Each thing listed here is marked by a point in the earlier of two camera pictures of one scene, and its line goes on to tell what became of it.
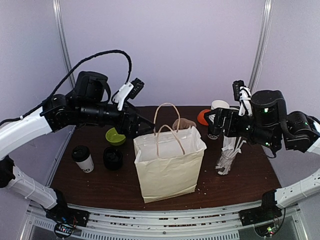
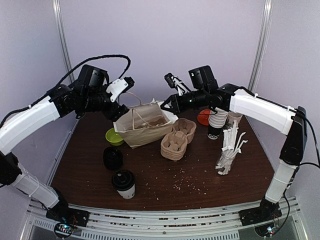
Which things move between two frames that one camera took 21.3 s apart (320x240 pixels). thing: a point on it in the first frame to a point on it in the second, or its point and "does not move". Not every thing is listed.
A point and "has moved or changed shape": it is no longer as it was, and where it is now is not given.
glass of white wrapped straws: x=231 y=149 does not move
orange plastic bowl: x=200 y=116 does not move
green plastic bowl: x=113 y=138 does not move
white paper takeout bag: x=168 y=161 has moved or changed shape
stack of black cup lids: x=113 y=158 does not move
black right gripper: x=219 y=122 to x=173 y=102
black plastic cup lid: x=80 y=153 to x=123 y=180
